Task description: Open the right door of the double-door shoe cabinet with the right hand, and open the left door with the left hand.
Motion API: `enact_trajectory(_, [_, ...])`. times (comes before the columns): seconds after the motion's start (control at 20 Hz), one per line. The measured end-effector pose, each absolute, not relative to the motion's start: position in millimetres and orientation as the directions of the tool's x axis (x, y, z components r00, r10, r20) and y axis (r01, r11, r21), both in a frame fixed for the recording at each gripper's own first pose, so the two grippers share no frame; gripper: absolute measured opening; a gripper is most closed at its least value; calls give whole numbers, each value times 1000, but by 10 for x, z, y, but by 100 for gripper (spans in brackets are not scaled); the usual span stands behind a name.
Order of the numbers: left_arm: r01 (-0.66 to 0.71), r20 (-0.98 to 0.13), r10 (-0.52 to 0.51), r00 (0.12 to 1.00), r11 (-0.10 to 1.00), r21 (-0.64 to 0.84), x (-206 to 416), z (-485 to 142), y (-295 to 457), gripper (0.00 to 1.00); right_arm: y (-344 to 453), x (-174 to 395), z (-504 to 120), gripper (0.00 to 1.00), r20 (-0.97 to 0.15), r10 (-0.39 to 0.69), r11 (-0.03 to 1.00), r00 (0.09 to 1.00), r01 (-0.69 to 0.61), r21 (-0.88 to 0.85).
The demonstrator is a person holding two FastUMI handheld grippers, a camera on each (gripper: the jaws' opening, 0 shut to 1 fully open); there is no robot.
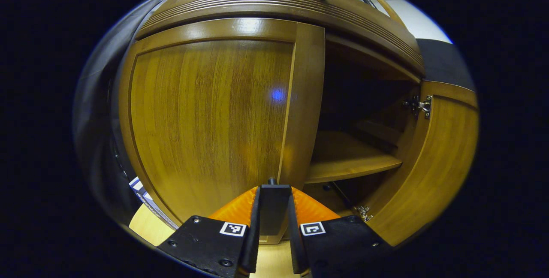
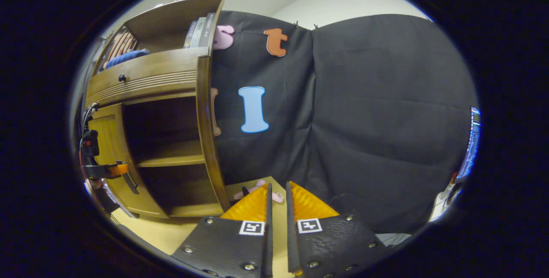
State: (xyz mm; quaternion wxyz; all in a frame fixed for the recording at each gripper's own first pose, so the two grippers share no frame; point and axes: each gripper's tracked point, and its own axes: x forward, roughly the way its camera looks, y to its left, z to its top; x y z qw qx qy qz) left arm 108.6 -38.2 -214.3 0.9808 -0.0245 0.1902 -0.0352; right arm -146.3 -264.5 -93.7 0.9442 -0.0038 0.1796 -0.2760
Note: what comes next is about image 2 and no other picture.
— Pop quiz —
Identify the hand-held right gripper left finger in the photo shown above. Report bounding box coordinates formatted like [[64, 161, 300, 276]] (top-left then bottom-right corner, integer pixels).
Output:
[[171, 182, 274, 278]]

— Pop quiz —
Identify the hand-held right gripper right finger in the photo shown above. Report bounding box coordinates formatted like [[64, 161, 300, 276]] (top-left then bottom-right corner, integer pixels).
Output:
[[286, 180, 392, 278]]

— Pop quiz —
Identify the wooden shoe cabinet door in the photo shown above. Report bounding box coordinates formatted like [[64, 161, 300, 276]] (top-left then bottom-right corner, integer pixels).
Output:
[[88, 103, 169, 219], [196, 55, 232, 214]]

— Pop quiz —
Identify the wooden double-door shoe cabinet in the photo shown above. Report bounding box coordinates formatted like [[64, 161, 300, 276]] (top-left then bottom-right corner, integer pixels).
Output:
[[84, 0, 232, 219]]

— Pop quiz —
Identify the pink slipper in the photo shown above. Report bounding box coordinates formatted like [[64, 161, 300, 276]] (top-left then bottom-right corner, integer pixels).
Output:
[[234, 179, 284, 204]]

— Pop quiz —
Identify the wooden inner shelf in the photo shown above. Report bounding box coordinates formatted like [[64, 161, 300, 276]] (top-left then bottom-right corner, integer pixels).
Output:
[[137, 139, 206, 168]]

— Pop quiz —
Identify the blue towel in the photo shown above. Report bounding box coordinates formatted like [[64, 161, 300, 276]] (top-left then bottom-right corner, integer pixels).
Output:
[[105, 48, 151, 70]]

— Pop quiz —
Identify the wooden drawer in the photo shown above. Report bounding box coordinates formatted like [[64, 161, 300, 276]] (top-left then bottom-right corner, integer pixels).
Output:
[[84, 47, 211, 108]]

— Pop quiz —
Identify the blue cover book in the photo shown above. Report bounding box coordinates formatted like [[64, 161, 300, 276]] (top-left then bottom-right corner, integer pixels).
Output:
[[184, 21, 198, 49]]

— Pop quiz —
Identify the pale spine book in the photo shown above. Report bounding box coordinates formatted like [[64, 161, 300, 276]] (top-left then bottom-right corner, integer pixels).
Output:
[[190, 16, 206, 48]]

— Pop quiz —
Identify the white plastic object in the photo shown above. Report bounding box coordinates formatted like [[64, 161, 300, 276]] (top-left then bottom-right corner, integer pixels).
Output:
[[428, 180, 463, 223]]

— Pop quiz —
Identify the computer monitor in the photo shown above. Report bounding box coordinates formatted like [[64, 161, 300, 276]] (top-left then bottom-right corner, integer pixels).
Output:
[[456, 106, 481, 181]]

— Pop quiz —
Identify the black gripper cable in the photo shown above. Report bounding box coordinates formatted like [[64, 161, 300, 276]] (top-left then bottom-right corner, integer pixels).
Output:
[[81, 102, 100, 132]]

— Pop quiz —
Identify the black door handle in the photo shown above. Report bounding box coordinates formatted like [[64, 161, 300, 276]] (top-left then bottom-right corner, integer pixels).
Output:
[[121, 172, 140, 195]]

